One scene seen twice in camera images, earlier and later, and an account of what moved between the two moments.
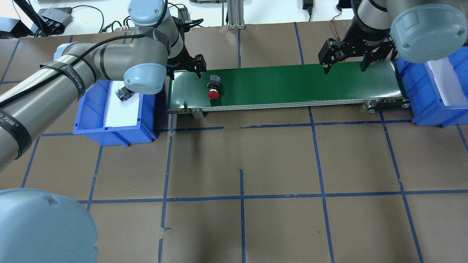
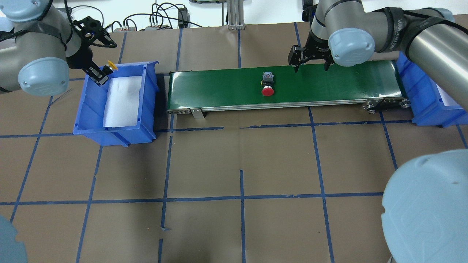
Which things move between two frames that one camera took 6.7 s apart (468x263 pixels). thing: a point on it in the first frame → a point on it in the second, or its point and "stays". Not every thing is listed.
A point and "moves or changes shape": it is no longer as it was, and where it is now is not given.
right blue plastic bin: (427, 107) stays
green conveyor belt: (342, 89) stays
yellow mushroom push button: (124, 94) moves or changes shape
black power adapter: (183, 13) stays
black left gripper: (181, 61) → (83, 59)
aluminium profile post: (235, 11) stays
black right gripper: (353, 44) → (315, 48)
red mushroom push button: (214, 85) → (268, 90)
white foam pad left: (117, 113) stays
